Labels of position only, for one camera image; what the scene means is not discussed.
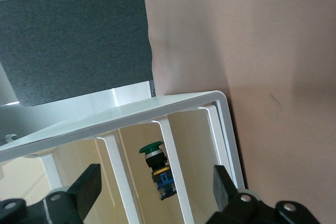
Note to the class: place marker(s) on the dark grey felt panel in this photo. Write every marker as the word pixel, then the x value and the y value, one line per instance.
pixel 78 45

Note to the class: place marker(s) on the green mushroom push button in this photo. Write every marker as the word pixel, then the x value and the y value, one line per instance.
pixel 155 161

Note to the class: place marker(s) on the brown table cover sheet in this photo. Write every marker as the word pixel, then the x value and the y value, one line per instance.
pixel 262 51

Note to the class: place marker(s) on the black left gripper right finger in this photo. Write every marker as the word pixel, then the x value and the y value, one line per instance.
pixel 227 197

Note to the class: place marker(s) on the white drawer beige interior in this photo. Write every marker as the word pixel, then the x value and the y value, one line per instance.
pixel 215 142
pixel 50 171
pixel 116 171
pixel 172 161

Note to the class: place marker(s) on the white drawer cabinet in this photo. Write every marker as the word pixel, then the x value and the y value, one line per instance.
pixel 131 115

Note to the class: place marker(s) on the small white grey fixture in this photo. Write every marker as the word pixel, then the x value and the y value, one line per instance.
pixel 11 137

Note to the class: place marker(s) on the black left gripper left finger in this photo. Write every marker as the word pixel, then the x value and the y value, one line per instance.
pixel 86 195

